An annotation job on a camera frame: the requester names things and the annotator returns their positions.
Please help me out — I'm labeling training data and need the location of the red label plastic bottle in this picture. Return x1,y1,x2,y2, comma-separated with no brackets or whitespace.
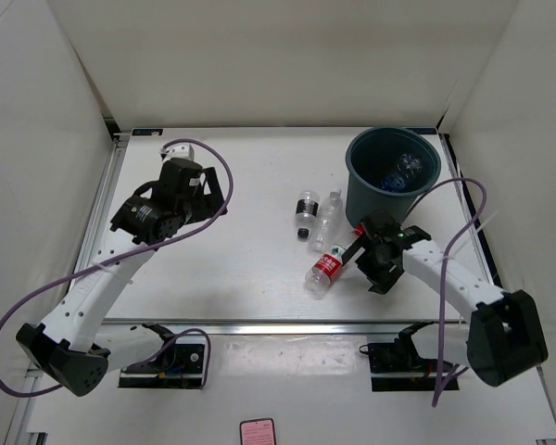
304,224,365,299

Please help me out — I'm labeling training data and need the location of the blue label plastic bottle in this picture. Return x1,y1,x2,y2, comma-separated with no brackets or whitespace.
379,153,423,193

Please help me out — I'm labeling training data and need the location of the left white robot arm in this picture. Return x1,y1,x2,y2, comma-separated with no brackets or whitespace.
16,159,226,397

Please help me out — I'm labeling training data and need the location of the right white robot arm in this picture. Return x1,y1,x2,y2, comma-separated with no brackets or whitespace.
344,210,549,387

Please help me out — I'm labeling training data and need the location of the dark green plastic bin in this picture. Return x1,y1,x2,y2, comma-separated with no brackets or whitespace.
345,127,441,225

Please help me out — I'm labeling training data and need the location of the clear white cap bottle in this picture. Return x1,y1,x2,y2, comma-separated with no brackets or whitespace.
308,188,344,252

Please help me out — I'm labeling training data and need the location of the black label plastic bottle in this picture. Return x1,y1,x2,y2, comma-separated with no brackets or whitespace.
295,190,320,241

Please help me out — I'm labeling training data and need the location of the pink smartphone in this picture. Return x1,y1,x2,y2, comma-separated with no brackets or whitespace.
239,418,277,445

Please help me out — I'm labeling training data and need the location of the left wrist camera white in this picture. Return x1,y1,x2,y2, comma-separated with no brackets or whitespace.
159,143,195,162

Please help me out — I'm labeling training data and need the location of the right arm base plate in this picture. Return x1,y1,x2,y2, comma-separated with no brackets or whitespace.
358,322,437,393

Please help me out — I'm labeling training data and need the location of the aluminium table edge rail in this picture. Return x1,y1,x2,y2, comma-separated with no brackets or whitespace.
103,318,419,336

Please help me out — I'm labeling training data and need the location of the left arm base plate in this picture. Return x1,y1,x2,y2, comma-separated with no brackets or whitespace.
118,324,212,390

